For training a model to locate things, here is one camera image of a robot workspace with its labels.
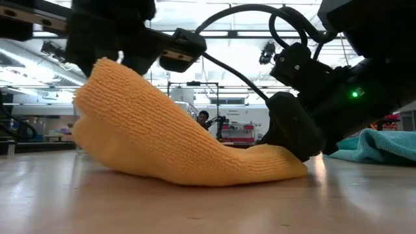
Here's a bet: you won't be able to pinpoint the black ceiling light rail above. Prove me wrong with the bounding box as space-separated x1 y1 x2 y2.
31 30 345 39

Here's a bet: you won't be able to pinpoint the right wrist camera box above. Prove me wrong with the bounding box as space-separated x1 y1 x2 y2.
268 42 341 96

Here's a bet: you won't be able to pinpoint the person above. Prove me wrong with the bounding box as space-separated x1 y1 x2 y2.
196 110 211 131

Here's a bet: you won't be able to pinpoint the white shelf with red bins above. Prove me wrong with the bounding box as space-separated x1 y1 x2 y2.
220 122 261 144

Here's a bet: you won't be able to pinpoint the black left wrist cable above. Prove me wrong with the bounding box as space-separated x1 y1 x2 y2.
201 51 270 101

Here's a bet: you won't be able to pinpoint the black ceiling spotlight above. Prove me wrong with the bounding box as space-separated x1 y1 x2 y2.
259 41 277 65
40 41 73 66

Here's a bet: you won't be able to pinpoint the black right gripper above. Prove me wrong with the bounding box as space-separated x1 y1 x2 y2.
259 58 416 163

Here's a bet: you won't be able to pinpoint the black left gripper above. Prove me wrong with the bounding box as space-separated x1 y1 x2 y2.
0 0 208 78

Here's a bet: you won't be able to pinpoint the blue microfiber towel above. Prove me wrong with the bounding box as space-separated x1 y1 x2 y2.
324 128 416 167

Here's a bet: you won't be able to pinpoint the orange microfiber towel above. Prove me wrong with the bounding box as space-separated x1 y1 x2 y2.
71 57 309 188

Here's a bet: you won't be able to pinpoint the red storage bins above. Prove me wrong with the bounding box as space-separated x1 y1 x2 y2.
373 113 401 131

